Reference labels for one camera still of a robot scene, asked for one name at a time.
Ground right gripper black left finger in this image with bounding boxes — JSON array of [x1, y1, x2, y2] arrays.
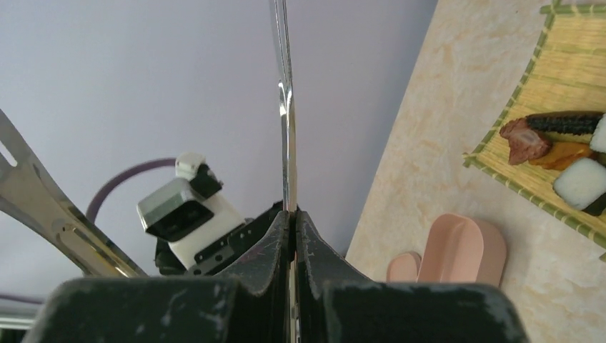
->
[[24, 212, 290, 342]]

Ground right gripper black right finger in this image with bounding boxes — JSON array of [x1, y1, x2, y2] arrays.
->
[[296, 211, 530, 342]]

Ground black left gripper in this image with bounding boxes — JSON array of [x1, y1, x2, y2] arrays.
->
[[154, 202, 282, 276]]

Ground silver metal tongs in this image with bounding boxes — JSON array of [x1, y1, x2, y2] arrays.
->
[[1, 1, 297, 342]]

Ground orange fried food piece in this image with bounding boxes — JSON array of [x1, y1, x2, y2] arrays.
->
[[529, 141, 597, 171]]

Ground white rice sushi cube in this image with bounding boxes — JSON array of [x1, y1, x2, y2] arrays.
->
[[552, 158, 605, 217]]

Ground dark seaweed roll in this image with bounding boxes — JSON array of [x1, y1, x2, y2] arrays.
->
[[525, 111, 605, 136]]

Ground pink lunch box lid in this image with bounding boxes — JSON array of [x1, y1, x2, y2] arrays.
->
[[386, 252, 422, 282]]

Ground pink lunch box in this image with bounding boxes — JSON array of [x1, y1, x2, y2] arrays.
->
[[417, 214, 507, 287]]

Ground bamboo mat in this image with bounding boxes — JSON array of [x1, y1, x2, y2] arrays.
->
[[464, 1, 605, 248]]

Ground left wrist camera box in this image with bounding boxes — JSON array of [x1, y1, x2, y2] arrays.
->
[[137, 152, 245, 269]]

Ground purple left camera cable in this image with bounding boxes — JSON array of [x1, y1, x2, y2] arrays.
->
[[85, 158, 177, 224]]

